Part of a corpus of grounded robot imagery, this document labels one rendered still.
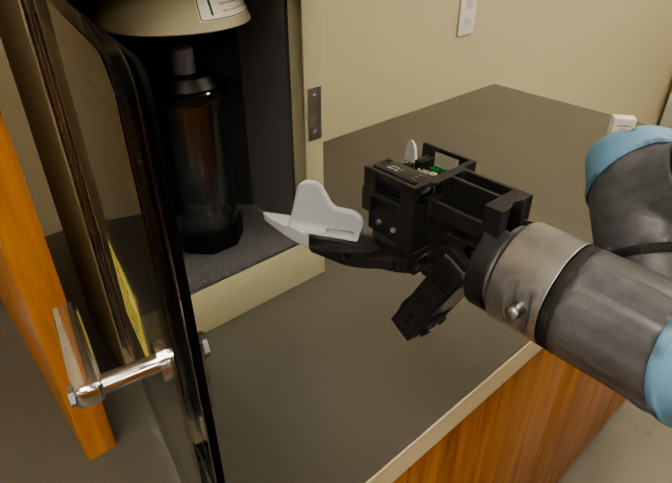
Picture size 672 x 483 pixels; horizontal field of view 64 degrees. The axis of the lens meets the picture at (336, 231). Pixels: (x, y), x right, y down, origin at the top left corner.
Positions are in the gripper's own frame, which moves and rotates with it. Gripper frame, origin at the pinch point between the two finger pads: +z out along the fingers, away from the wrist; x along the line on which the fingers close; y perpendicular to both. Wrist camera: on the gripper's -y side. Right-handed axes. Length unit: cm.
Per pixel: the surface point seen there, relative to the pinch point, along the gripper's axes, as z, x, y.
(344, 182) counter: 38, -36, -25
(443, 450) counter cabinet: -9.7, -11.7, -40.2
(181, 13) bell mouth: 19.2, 3.1, 14.5
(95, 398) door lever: -10.7, 26.2, 0.6
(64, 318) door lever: -3.7, 25.4, 1.5
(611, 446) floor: -12, -102, -120
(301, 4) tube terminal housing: 16.9, -10.7, 14.0
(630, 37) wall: 62, -223, -28
